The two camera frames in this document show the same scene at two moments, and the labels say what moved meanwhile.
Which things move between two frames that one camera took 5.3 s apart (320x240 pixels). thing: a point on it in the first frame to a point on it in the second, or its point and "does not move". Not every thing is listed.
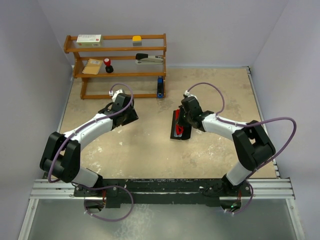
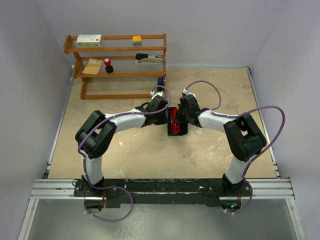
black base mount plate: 122,192 does not move
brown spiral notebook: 92,66 does not move
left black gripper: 133,117 to 163,121
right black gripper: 182,108 does not move
